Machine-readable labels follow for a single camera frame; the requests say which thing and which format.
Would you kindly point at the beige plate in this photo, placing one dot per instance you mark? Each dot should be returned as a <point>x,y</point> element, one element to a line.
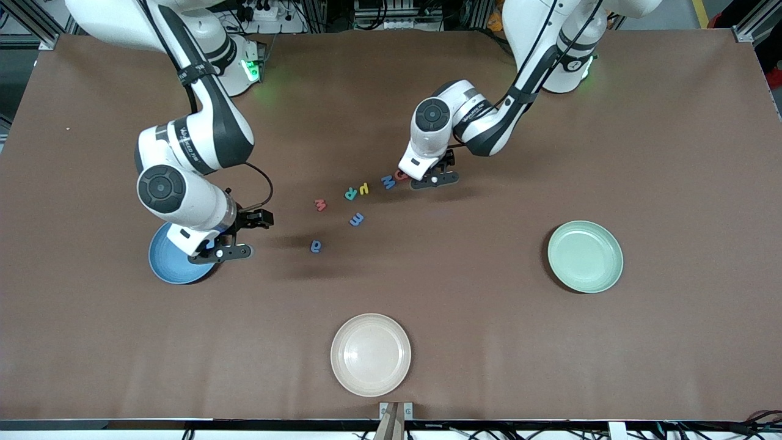
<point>371,354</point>

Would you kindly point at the tan mounting pole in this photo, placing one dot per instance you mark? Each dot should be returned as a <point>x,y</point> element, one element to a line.
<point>391,428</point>

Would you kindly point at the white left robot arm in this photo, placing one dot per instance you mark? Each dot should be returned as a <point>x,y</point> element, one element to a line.
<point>482,122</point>

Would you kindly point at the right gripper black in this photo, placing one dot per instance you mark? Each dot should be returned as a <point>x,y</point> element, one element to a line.
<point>246,219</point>

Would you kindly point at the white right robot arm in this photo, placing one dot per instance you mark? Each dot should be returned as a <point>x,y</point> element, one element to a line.
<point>214,122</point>

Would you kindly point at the black equipment rack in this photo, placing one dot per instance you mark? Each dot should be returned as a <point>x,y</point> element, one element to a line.
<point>397,9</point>

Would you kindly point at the blue letter a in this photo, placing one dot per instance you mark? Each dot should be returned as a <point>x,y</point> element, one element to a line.
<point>317,249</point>

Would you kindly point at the blue lowercase letter m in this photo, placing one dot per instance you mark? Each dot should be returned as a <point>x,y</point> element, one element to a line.
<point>357,219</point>

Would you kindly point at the white power strip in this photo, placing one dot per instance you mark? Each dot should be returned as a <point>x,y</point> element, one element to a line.
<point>269,15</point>

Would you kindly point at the blue capital letter M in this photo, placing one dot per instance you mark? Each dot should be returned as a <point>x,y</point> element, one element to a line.
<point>388,182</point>

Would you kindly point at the blue plate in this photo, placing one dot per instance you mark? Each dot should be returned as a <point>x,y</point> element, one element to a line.
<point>171,269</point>

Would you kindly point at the orange snack packets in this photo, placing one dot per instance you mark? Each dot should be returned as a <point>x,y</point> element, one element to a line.
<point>493,23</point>

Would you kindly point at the brown table cover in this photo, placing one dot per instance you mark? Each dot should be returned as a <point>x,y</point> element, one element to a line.
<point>464,293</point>

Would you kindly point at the light green plate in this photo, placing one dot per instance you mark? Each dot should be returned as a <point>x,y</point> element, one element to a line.
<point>583,256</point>

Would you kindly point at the red letter Q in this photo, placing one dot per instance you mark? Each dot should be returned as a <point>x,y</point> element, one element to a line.
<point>397,177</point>

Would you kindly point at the teal letter R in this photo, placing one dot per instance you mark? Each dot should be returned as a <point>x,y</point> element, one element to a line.
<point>350,195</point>

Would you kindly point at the aluminium frame profile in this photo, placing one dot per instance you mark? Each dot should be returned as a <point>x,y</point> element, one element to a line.
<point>745,33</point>
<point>49,40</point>

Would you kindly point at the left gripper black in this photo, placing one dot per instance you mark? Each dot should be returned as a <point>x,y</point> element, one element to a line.
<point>446,160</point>

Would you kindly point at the metal bracket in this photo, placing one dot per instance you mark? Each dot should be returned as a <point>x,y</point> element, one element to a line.
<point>383,409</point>

